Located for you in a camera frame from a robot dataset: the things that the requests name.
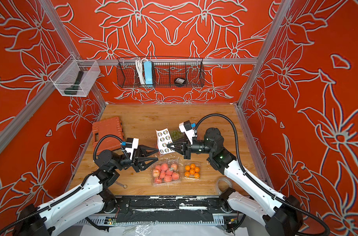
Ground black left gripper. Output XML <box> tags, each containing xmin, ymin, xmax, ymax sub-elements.
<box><xmin>111</xmin><ymin>146</ymin><xmax>158</xmax><ymax>175</ymax></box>

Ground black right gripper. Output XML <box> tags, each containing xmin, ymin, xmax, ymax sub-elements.
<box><xmin>171</xmin><ymin>136</ymin><xmax>217</xmax><ymax>160</ymax></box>

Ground fruit sticker sheet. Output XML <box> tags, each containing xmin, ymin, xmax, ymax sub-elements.
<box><xmin>156</xmin><ymin>128</ymin><xmax>174</xmax><ymax>155</ymax></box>

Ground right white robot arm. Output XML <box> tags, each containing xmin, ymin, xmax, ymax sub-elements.
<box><xmin>168</xmin><ymin>114</ymin><xmax>330</xmax><ymax>236</ymax></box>

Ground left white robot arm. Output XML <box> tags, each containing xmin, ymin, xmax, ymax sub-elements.
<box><xmin>0</xmin><ymin>134</ymin><xmax>159</xmax><ymax>236</ymax></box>

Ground clear box of grapes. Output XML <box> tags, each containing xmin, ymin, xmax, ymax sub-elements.
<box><xmin>170</xmin><ymin>129</ymin><xmax>185</xmax><ymax>141</ymax></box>

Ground clear box large peaches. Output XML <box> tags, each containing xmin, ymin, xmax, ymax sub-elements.
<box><xmin>150</xmin><ymin>159</ymin><xmax>182</xmax><ymax>186</ymax></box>

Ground clear box of oranges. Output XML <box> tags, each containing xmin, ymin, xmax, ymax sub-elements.
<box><xmin>184</xmin><ymin>161</ymin><xmax>201</xmax><ymax>180</ymax></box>

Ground small metal rod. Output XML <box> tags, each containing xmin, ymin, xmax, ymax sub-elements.
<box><xmin>114</xmin><ymin>182</ymin><xmax>128</xmax><ymax>189</ymax></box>

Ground orange plastic tool case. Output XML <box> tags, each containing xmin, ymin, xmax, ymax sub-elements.
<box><xmin>92</xmin><ymin>117</ymin><xmax>125</xmax><ymax>155</ymax></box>

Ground clear tape roll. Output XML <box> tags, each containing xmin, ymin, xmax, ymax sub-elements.
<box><xmin>215</xmin><ymin>177</ymin><xmax>233</xmax><ymax>195</ymax></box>

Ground small black device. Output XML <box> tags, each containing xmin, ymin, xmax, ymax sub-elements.
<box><xmin>174</xmin><ymin>78</ymin><xmax>186</xmax><ymax>86</ymax></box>

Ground light blue box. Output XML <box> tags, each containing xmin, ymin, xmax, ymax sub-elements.
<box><xmin>144</xmin><ymin>61</ymin><xmax>153</xmax><ymax>86</ymax></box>

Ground black tool in bin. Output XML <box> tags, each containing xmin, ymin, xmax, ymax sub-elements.
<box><xmin>64</xmin><ymin>70</ymin><xmax>84</xmax><ymax>95</ymax></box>

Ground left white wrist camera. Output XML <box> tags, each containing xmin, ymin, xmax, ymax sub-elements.
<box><xmin>121</xmin><ymin>138</ymin><xmax>139</xmax><ymax>160</ymax></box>

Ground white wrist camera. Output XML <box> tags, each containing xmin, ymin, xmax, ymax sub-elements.
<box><xmin>179</xmin><ymin>121</ymin><xmax>196</xmax><ymax>145</ymax></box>
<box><xmin>121</xmin><ymin>138</ymin><xmax>139</xmax><ymax>160</ymax></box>

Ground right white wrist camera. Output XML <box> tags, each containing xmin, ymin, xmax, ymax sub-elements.
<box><xmin>179</xmin><ymin>121</ymin><xmax>196</xmax><ymax>145</ymax></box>

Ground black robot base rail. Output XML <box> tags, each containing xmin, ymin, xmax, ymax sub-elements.
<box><xmin>107</xmin><ymin>196</ymin><xmax>242</xmax><ymax>225</ymax></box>

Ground black wire wall basket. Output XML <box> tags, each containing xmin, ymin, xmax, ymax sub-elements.
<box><xmin>116</xmin><ymin>56</ymin><xmax>205</xmax><ymax>89</ymax></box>

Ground white cable bundle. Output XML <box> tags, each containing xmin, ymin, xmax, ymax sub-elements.
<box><xmin>135</xmin><ymin>58</ymin><xmax>146</xmax><ymax>86</ymax></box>

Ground clear acrylic wall bin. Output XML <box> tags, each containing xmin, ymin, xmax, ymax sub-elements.
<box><xmin>49</xmin><ymin>55</ymin><xmax>100</xmax><ymax>97</ymax></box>

